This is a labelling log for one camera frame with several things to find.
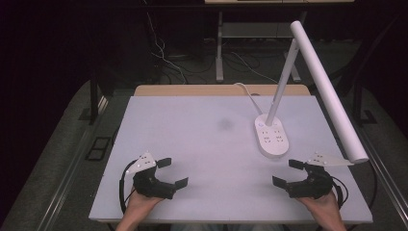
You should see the person's right hand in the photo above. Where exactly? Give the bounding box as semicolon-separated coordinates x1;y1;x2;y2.
295;192;344;226

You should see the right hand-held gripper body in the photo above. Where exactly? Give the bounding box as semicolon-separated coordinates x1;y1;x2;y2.
286;151;355;200

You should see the person's left hand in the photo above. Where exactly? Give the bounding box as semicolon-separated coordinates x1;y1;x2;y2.
123;187;165;223

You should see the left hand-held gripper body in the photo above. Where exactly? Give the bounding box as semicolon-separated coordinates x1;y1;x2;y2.
125;151;178;200

